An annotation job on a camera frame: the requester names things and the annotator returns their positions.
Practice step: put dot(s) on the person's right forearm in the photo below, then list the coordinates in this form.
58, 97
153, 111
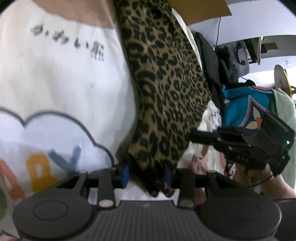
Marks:
279, 187

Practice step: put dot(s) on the person's right hand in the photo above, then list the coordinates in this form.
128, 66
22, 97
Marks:
256, 175

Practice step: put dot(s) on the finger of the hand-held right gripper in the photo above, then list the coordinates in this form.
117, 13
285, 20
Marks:
201, 136

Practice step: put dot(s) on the printed cream blanket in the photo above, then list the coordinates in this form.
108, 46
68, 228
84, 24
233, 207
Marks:
57, 81

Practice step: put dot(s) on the light green cloth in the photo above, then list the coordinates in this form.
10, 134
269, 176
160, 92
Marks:
286, 104

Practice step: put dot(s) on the brown cardboard box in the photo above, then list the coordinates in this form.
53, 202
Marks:
203, 9

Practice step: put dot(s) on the leopard print garment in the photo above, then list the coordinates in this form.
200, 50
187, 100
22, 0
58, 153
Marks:
161, 81

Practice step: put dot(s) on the folded black garment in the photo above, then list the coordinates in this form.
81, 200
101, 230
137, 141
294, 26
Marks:
210, 69

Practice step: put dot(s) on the round wooden board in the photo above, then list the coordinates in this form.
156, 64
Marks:
281, 76

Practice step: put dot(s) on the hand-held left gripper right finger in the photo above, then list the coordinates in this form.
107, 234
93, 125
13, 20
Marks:
167, 177

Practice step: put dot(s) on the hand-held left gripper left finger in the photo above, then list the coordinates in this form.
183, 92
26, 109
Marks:
125, 176

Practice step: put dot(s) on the teal patterned bag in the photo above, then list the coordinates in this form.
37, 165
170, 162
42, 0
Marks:
235, 109

